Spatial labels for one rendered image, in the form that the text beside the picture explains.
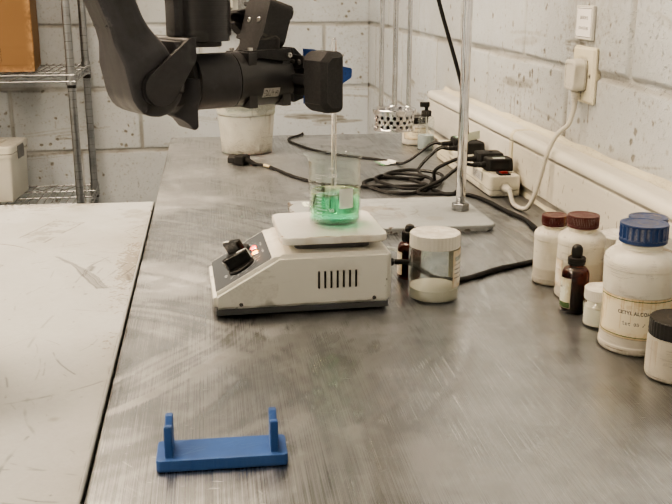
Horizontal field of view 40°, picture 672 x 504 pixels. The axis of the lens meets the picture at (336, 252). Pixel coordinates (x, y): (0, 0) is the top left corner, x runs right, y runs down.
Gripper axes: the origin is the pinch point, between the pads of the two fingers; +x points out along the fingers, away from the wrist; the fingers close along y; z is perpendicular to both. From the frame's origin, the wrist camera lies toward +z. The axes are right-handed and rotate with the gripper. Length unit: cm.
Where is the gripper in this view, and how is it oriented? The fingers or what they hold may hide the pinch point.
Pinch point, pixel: (324, 73)
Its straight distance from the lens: 105.6
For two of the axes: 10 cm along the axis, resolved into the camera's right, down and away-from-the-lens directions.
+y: -5.8, -2.2, 7.8
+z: 0.0, -9.6, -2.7
